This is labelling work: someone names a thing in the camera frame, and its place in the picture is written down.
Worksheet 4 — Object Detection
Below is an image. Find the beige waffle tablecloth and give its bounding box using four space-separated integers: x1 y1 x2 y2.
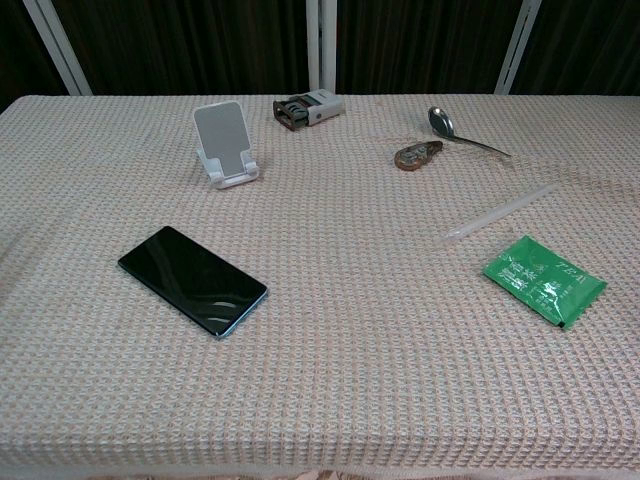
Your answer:
0 93 640 480

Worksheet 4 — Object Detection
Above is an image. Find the white folding phone stand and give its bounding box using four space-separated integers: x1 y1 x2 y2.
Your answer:
193 100 261 190

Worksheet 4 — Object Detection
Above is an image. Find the green tea packet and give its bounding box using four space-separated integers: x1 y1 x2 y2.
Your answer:
482 234 609 332

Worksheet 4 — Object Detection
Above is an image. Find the clear wrapped plastic straw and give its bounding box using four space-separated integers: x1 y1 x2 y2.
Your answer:
432 182 559 246

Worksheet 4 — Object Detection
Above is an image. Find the white frame post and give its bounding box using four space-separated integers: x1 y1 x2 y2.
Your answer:
305 0 339 95
493 0 544 96
22 0 93 96

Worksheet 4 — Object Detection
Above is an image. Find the brown correction tape dispenser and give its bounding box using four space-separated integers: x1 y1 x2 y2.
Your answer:
393 140 445 173

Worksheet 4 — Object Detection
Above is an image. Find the black smartphone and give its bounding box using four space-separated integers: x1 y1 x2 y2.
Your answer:
117 225 270 342

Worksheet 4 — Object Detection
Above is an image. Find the black curtain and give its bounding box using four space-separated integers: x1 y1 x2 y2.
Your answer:
0 0 640 114

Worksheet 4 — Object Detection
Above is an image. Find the metal spoon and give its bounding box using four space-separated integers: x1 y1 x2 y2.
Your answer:
427 105 514 160

